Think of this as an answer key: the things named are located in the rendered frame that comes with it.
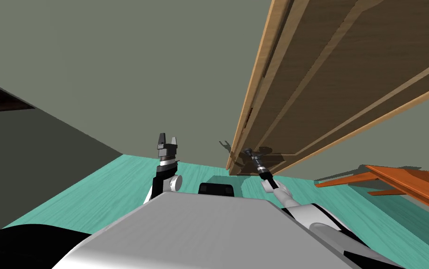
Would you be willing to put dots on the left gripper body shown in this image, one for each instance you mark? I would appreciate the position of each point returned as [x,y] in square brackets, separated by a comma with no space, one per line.
[167,152]

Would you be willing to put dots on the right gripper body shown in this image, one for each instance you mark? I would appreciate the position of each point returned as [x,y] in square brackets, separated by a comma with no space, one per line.
[256,160]

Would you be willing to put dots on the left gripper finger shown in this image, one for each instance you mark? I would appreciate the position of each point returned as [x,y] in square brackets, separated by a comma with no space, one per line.
[174,142]
[161,139]

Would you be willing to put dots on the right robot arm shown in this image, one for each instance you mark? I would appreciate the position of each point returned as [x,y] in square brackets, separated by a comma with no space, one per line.
[311,218]

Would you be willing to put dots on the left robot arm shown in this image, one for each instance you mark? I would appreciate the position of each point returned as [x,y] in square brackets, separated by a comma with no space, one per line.
[161,180]

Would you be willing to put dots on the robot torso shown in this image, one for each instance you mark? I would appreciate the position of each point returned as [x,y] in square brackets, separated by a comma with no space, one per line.
[206,231]

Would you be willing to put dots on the brown wooden door leaf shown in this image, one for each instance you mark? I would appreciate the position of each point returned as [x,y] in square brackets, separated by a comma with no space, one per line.
[333,74]

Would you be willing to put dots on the orange wooden table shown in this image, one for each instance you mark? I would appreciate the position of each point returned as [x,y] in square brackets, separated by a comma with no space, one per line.
[419,183]

